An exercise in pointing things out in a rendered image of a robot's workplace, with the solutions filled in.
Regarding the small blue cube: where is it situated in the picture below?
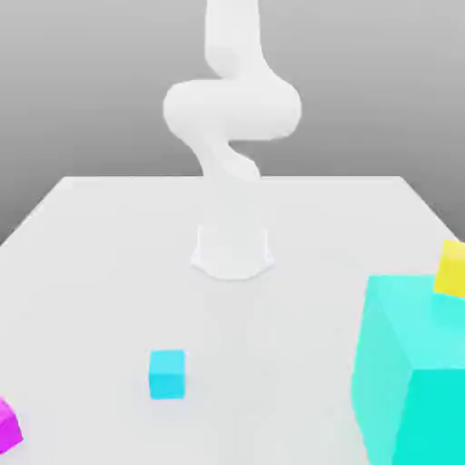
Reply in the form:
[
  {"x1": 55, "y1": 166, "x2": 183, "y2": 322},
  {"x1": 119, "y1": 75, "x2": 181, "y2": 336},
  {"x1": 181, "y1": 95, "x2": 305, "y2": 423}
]
[{"x1": 147, "y1": 349, "x2": 187, "y2": 401}]

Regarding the large turquoise box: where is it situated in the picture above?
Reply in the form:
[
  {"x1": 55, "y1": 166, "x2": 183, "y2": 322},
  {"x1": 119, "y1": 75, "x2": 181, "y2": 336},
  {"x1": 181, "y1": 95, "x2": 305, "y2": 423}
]
[{"x1": 351, "y1": 274, "x2": 465, "y2": 465}]

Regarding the small yellow cube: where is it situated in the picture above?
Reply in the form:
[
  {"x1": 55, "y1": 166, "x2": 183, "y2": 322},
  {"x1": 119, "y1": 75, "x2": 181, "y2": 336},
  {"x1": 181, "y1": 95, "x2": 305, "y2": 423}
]
[{"x1": 433, "y1": 239, "x2": 465, "y2": 299}]

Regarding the small magenta cube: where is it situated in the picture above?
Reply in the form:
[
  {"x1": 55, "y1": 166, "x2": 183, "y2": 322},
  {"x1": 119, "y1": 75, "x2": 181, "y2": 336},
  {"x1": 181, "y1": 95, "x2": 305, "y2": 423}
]
[{"x1": 0, "y1": 396, "x2": 25, "y2": 456}]

